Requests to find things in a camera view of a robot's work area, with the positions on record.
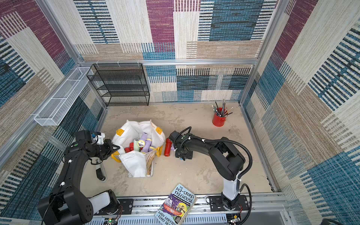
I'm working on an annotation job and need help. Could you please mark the white wire mesh basket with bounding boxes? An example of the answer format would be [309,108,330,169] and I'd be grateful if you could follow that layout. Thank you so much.
[34,67,90,126]

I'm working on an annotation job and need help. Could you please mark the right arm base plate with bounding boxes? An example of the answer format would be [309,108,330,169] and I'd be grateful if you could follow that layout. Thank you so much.
[206,195,250,212]

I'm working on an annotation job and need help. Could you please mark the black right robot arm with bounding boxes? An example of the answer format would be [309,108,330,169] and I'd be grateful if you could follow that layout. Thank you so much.
[169,127,253,211]

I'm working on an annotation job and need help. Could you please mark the black wire mesh shelf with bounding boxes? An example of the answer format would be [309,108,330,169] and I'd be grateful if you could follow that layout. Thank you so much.
[87,63,150,107]

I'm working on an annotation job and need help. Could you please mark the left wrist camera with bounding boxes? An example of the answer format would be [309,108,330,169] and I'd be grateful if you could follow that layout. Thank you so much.
[94,133,106,145]

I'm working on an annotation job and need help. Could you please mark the green flashlight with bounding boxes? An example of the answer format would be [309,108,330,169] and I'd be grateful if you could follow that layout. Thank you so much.
[133,139,140,152]

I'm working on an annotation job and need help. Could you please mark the treehouse paperback book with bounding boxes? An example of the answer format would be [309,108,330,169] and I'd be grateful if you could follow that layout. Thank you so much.
[155,183,197,225]

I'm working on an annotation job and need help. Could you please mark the purple flashlight lone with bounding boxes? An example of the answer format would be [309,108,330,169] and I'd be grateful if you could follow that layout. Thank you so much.
[141,138,152,153]

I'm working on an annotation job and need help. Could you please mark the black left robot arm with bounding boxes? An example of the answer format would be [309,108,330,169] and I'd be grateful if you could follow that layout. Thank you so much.
[37,130,121,225]

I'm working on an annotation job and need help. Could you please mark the red flashlight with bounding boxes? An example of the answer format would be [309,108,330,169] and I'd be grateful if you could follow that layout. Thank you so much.
[164,138,173,157]
[125,142,134,153]

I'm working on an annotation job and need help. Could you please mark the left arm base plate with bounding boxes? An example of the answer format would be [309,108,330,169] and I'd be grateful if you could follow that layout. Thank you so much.
[113,198,134,216]

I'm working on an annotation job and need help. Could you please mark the red pencil cup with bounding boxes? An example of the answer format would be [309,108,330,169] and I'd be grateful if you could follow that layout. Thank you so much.
[212,107,227,127]

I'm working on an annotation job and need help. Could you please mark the white tote bag yellow handles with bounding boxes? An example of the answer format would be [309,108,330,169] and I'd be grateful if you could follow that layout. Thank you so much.
[111,120,166,178]

